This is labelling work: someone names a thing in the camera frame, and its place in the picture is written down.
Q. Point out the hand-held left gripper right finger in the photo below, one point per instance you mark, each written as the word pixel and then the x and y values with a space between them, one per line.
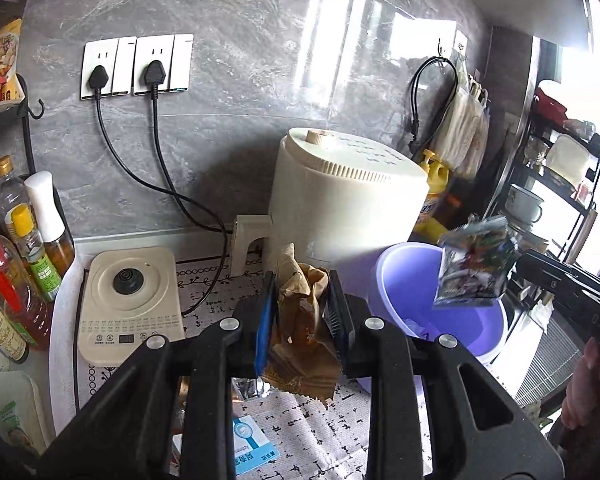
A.
pixel 338 320

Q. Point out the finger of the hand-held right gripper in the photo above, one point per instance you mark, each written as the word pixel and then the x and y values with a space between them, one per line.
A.
pixel 540 267

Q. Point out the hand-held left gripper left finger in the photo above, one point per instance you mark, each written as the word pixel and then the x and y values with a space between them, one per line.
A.
pixel 266 327

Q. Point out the brown wrapper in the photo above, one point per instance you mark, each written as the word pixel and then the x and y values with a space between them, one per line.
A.
pixel 300 310

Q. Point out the colourful snack packet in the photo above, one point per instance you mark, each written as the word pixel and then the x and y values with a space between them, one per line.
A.
pixel 472 265

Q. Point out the purple plastic bucket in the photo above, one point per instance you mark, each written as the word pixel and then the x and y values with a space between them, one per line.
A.
pixel 425 285

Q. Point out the person's right hand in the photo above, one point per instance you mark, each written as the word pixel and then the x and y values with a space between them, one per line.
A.
pixel 587 390

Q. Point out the white enamel cup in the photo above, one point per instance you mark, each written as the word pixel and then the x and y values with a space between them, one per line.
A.
pixel 522 205

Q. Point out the white printed table mat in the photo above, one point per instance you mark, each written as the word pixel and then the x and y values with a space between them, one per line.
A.
pixel 207 287

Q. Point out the black standing rack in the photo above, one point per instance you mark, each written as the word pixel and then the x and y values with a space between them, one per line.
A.
pixel 592 210

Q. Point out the white container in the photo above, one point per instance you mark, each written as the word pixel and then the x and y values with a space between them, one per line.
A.
pixel 572 160

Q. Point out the cream air fryer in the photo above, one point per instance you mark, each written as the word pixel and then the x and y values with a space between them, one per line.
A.
pixel 340 200

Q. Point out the yellow detergent bottle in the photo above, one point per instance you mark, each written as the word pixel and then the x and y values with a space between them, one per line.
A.
pixel 435 180

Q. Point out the cream kettle base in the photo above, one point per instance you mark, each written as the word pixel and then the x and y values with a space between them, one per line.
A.
pixel 130 312

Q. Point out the hanging plastic bags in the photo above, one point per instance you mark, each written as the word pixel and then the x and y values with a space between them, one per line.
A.
pixel 465 125

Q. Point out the red pot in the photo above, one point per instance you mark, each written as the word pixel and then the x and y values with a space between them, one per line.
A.
pixel 550 102

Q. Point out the yellow cap green label bottle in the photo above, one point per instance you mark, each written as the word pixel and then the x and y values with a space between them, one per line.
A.
pixel 32 255

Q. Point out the white oil sprayer bottle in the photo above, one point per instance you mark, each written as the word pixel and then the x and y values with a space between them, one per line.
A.
pixel 45 210

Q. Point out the red label oil bottle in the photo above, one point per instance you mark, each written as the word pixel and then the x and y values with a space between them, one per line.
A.
pixel 10 290

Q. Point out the green white packet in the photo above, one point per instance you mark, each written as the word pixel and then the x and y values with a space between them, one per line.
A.
pixel 17 410

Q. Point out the dark sauce bottle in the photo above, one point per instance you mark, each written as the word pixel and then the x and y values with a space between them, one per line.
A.
pixel 0 330

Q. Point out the clear bottle with gold cap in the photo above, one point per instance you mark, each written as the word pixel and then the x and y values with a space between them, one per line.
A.
pixel 7 195

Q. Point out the black shelf rack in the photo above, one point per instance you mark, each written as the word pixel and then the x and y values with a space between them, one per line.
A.
pixel 27 125

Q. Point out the yellow snack bag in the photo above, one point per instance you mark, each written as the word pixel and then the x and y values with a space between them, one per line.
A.
pixel 2 55

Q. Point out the white wall socket panel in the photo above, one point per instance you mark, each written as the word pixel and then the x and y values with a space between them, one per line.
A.
pixel 172 57
pixel 107 60

